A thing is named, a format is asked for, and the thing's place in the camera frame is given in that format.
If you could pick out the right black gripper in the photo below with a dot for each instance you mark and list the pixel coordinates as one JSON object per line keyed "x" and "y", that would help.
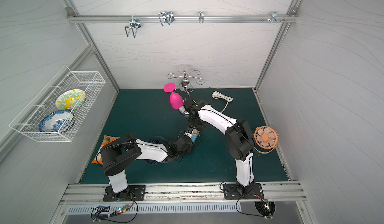
{"x": 188, "y": 104}

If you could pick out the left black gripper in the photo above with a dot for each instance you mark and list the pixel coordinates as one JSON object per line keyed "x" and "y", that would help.
{"x": 186, "y": 141}

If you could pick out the light blue power strip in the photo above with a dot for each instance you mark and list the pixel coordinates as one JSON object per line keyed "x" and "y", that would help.
{"x": 194, "y": 137}

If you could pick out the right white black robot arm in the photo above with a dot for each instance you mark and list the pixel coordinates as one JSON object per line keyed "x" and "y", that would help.
{"x": 239, "y": 137}

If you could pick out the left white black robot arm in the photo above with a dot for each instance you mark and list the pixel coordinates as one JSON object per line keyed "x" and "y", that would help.
{"x": 119, "y": 154}

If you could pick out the pink plastic wine glass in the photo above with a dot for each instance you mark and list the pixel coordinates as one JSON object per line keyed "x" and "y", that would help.
{"x": 176, "y": 100}

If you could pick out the chrome glass holder stand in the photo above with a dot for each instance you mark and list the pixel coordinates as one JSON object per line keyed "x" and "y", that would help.
{"x": 185, "y": 75}

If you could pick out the orange snack packet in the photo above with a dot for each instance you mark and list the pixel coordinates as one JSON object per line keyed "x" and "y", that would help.
{"x": 107, "y": 139}

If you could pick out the small single metal hook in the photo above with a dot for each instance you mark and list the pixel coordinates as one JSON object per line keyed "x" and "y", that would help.
{"x": 201, "y": 17}

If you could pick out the middle double metal hook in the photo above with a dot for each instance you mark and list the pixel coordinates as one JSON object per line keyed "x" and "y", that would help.
{"x": 166, "y": 17}

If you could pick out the double metal hook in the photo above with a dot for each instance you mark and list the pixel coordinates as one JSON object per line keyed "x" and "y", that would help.
{"x": 132, "y": 28}
{"x": 166, "y": 17}

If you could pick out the left double metal hook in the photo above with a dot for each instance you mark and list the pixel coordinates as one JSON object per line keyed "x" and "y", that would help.
{"x": 132, "y": 28}

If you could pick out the yellow green patterned plate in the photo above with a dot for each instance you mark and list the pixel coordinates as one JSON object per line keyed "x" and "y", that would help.
{"x": 70, "y": 99}

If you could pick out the blue white patterned plate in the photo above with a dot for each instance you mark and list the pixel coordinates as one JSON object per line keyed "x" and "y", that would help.
{"x": 58, "y": 121}

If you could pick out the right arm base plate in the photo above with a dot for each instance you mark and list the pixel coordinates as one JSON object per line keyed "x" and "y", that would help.
{"x": 237, "y": 191}

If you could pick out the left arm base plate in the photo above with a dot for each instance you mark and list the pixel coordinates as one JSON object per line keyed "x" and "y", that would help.
{"x": 131, "y": 193}

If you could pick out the aluminium front rail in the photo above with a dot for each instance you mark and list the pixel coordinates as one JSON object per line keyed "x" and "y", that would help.
{"x": 183, "y": 193}

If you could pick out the aluminium rail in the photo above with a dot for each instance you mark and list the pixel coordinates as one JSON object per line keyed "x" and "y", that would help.
{"x": 208, "y": 18}
{"x": 183, "y": 193}

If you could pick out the aluminium top rail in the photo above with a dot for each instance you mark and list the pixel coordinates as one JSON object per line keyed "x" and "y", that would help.
{"x": 208, "y": 18}

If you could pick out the right metal hook bracket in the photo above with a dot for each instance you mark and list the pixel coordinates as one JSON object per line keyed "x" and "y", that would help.
{"x": 274, "y": 19}

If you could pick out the white wire wall basket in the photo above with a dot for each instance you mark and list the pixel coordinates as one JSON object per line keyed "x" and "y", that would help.
{"x": 43, "y": 104}

